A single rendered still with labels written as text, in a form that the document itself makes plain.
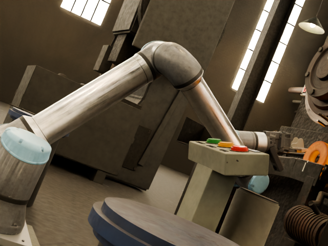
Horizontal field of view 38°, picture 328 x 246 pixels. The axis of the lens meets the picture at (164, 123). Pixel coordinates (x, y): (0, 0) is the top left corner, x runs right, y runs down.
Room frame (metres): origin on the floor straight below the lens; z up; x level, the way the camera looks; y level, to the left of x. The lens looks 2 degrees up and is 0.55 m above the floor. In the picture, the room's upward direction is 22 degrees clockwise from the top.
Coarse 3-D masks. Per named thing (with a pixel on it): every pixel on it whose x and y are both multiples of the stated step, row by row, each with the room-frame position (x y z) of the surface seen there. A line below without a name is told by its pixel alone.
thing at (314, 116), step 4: (308, 104) 2.19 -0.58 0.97; (308, 108) 2.18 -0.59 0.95; (308, 112) 2.17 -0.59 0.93; (312, 112) 2.14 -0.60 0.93; (312, 116) 2.13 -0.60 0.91; (316, 116) 2.10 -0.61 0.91; (320, 116) 2.08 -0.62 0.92; (312, 120) 2.12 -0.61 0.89; (320, 120) 2.07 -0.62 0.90; (324, 120) 2.04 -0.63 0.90; (320, 124) 2.06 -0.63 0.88
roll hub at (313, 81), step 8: (320, 56) 2.10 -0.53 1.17; (312, 64) 2.12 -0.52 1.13; (320, 64) 2.05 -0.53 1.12; (312, 72) 2.11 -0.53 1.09; (320, 72) 2.03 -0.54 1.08; (312, 80) 2.10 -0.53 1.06; (320, 80) 2.04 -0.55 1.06; (312, 88) 2.06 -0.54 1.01; (320, 88) 2.02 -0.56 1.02; (312, 96) 2.04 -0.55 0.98; (320, 96) 1.99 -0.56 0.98
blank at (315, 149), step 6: (312, 144) 2.09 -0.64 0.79; (318, 144) 2.06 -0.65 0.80; (324, 144) 2.02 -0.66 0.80; (312, 150) 2.08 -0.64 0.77; (318, 150) 2.04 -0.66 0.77; (324, 150) 2.01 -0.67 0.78; (306, 156) 2.11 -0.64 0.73; (312, 156) 2.08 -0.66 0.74; (324, 156) 1.99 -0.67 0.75; (318, 162) 2.01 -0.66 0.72; (324, 162) 1.98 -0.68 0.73
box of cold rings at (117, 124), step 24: (48, 72) 3.94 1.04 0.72; (24, 96) 3.90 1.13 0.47; (48, 96) 3.97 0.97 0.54; (96, 120) 4.14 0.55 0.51; (120, 120) 4.21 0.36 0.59; (72, 144) 4.10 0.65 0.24; (96, 144) 4.17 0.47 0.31; (120, 144) 4.24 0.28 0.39; (96, 168) 4.21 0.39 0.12; (120, 168) 4.27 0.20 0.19
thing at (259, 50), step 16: (288, 0) 9.07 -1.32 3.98; (272, 16) 8.91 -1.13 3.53; (288, 16) 8.98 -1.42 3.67; (272, 32) 9.05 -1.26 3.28; (256, 48) 9.03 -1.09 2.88; (272, 48) 9.09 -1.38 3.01; (256, 64) 9.03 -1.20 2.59; (256, 80) 9.07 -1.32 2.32; (240, 96) 8.90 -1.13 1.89; (256, 96) 8.98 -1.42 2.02; (240, 112) 9.05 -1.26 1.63; (240, 128) 9.09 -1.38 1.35
